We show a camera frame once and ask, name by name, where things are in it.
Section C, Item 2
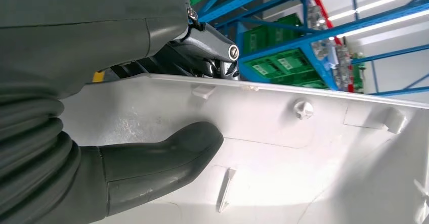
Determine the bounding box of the blue metal shelf rack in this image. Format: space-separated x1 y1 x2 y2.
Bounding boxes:
348 0 429 97
197 0 429 92

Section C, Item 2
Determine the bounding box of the red barrier belt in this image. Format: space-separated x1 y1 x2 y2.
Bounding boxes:
304 0 355 93

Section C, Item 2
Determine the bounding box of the ceiling light strip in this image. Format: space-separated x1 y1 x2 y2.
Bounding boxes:
326 0 429 21
336 10 429 38

